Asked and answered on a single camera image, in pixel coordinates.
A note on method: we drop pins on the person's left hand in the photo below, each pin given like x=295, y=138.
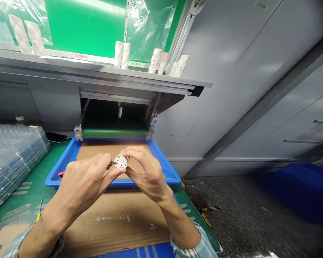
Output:
x=80, y=182

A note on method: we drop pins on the person's right hand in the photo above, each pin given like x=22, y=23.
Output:
x=150, y=180

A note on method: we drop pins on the white cylindrical device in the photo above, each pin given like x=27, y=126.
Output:
x=121, y=162

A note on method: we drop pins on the small metal blade tool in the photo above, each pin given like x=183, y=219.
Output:
x=113, y=163

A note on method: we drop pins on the pink plastic piece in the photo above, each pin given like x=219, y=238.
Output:
x=60, y=174

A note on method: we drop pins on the blue plastic tray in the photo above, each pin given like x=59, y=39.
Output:
x=161, y=161

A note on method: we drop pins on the cardboard liner sheet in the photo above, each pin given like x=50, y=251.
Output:
x=97, y=149

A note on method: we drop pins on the green table mat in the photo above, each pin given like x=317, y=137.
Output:
x=40, y=188

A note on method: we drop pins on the black smartphone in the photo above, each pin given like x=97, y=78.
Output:
x=55, y=137

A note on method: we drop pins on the large brown cardboard sheet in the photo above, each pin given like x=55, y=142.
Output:
x=115, y=223

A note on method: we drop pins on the green conveyor belt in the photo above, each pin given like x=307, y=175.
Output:
x=115, y=126

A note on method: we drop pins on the stack of clear blister trays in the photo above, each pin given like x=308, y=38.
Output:
x=13, y=158

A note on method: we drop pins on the blue ribbed plastic box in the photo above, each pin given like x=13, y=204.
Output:
x=134, y=252

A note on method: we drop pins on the small white cylinder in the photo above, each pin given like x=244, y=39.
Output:
x=120, y=112

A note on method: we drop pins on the bottle with white cap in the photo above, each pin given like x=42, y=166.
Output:
x=21, y=120

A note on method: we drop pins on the grey metal shelf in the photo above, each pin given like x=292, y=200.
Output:
x=97, y=76

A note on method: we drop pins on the grey metal bar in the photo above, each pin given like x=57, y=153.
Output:
x=258, y=107

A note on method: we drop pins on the grey metal cabinet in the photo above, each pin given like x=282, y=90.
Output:
x=231, y=67

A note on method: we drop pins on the clear plastic sleeve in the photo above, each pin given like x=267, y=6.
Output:
x=148, y=29

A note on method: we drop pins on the blue plastic crate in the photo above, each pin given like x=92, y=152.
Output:
x=304, y=190

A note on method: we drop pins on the green notice board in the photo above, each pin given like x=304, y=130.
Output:
x=86, y=24

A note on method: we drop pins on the clear plastic bag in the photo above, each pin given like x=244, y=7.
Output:
x=29, y=10

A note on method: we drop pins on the aluminium frame post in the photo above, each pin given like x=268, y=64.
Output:
x=183, y=29

